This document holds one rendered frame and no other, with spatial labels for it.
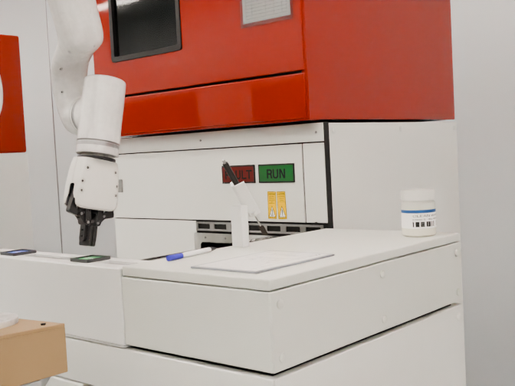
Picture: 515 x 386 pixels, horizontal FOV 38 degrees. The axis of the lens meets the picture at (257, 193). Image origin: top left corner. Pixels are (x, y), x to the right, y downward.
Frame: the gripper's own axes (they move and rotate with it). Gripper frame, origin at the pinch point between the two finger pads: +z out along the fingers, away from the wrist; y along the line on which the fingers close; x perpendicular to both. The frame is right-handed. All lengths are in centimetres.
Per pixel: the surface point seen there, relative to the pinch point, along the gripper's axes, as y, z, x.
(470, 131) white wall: -198, -61, -17
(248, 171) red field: -54, -22, -9
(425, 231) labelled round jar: -48, -7, 47
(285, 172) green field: -54, -21, 4
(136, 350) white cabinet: -0.3, 19.8, 17.7
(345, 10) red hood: -58, -62, 15
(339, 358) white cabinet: -16, 17, 50
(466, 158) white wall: -200, -50, -19
